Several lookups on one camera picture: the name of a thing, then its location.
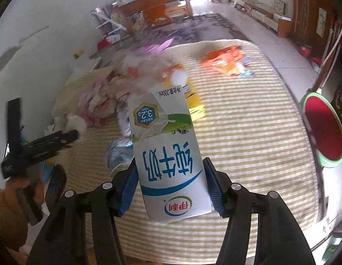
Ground pink plastic wrapper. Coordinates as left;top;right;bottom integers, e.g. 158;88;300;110
78;77;117;127

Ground torn blue white wrapper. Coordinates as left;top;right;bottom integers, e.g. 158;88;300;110
104;137;134;176

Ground white milk carton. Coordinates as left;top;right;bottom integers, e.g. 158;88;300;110
128;85;212;222

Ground yellow paper box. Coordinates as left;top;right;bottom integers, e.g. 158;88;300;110
162;77;206;122

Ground orange snack bag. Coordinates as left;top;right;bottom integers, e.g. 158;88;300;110
200;45;254;77

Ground red green trash bin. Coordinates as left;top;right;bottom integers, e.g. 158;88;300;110
300;92;342;168

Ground left hand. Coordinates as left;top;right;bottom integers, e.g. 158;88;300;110
4;169;45;208

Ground yellow checked tablecloth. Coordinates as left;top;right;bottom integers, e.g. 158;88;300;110
51;39;319;265

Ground red plastic bucket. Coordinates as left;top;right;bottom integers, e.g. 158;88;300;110
298;45;312;59

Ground wooden tv cabinet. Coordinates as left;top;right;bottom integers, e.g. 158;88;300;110
233;0;292;38

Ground white wire shelf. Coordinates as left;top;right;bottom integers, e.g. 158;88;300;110
90;0;128;38

